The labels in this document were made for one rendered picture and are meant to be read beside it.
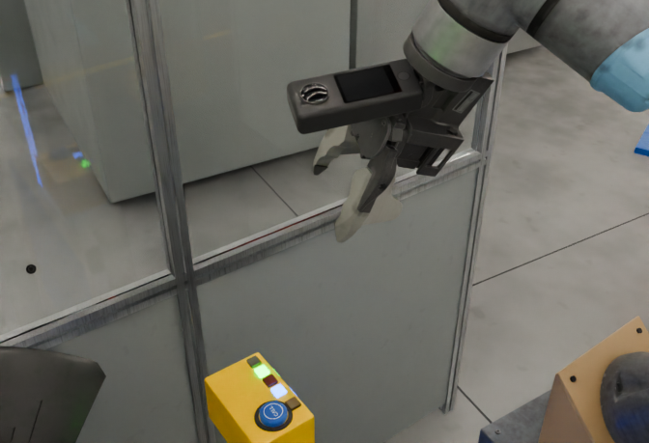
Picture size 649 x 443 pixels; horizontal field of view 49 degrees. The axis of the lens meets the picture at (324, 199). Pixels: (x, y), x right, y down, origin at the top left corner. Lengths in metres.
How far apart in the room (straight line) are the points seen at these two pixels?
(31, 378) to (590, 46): 0.55
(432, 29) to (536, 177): 3.20
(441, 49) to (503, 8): 0.06
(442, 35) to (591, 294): 2.55
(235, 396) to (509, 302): 1.98
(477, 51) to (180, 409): 1.25
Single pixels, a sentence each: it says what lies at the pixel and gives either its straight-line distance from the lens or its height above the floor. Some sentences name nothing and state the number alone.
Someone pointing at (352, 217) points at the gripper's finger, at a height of 1.51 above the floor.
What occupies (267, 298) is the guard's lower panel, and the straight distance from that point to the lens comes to 1.61.
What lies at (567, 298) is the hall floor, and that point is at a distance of 3.04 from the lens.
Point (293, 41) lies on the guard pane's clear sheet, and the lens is 1.36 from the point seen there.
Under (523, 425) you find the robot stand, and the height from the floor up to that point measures 1.00.
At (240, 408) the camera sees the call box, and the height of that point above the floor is 1.07.
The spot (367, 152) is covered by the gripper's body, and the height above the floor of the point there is 1.57.
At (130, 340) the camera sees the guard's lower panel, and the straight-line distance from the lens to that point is 1.49.
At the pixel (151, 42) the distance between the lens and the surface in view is 1.21.
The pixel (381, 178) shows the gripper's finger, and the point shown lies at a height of 1.56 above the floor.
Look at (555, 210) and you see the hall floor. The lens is 3.54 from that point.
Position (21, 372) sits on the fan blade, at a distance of 0.71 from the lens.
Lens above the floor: 1.90
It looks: 33 degrees down
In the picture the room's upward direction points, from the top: straight up
